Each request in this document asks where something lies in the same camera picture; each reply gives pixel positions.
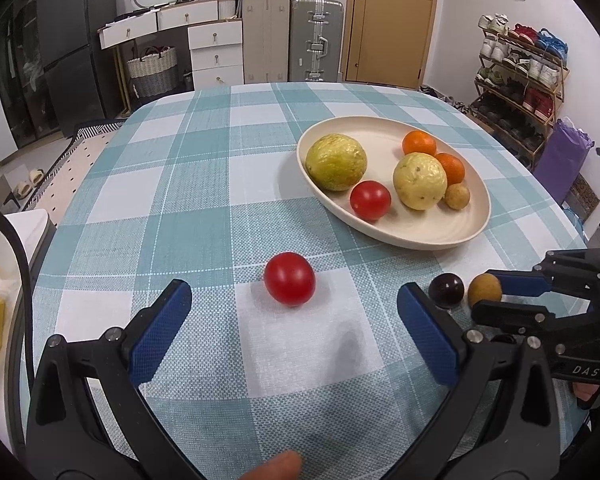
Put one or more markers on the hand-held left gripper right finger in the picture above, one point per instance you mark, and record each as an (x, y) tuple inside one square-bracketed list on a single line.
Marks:
[(427, 332)]

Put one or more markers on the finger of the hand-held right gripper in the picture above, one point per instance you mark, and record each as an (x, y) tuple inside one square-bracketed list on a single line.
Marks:
[(510, 312), (522, 284)]

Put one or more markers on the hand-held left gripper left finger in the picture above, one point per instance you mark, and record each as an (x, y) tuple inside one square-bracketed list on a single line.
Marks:
[(162, 330)]

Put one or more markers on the brown longan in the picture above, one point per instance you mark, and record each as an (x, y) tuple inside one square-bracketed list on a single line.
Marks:
[(484, 287), (456, 195)]

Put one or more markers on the dark purple grape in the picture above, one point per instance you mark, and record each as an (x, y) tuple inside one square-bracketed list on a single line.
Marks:
[(446, 290)]

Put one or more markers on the cream round plate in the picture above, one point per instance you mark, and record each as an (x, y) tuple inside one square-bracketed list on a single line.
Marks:
[(430, 230)]

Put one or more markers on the orange mandarin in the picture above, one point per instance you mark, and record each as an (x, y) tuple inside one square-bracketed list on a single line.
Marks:
[(419, 142), (454, 167)]

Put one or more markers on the red cherry tomato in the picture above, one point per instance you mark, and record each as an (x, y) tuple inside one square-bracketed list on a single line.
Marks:
[(290, 279), (370, 201)]

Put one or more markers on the yellow guava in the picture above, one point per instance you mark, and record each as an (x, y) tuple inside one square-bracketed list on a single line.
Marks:
[(420, 181)]

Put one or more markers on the yellow-green guava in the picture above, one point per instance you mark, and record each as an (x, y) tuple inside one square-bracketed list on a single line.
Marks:
[(336, 161)]

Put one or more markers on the person's right hand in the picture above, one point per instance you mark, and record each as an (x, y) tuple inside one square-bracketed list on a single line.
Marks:
[(584, 391)]

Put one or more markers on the person's left hand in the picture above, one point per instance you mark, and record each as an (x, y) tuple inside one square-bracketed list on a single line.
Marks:
[(275, 467)]

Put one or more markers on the light blue plastic bag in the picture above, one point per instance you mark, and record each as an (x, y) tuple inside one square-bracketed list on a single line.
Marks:
[(575, 220)]

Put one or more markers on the brown patterned mat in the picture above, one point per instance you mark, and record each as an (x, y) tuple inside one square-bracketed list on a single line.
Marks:
[(582, 195)]

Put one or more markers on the purple bag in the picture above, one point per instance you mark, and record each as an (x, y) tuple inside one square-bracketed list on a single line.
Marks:
[(562, 160)]

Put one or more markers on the teal checkered tablecloth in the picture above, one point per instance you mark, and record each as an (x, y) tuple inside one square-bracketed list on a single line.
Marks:
[(180, 185)]

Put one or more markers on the white side table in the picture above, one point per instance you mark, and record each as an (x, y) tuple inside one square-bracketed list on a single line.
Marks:
[(25, 230)]

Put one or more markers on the cream dotted floor rug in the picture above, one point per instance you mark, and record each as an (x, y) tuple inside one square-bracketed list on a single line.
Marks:
[(80, 165)]

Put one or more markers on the wooden shoe rack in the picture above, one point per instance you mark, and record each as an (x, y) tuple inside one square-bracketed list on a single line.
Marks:
[(562, 90)]

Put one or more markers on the beige slipper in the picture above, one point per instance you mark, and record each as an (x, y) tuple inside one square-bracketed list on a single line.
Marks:
[(22, 189), (36, 176)]

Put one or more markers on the scattered shoes pile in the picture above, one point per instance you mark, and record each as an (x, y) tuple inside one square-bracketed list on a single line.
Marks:
[(440, 95)]

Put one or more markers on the rows of sneakers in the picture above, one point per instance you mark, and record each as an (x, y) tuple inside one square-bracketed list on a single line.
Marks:
[(520, 70)]

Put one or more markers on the woven laundry basket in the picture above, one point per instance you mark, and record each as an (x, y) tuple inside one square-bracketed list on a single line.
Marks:
[(152, 75)]

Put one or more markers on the white drawer desk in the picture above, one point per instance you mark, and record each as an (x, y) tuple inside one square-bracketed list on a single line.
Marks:
[(215, 55)]

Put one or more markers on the wooden door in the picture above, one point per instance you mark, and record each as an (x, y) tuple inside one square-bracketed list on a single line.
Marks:
[(395, 25)]

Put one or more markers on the black refrigerator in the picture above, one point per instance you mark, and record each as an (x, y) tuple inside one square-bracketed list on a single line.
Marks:
[(70, 45)]

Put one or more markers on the dark glass cabinet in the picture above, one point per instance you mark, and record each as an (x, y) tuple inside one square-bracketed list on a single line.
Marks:
[(17, 60)]

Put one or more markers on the beige suitcase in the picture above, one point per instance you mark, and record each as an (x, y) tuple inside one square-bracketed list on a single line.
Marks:
[(266, 37)]

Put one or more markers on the silver suitcase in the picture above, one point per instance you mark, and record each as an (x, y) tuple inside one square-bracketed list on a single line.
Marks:
[(316, 40)]

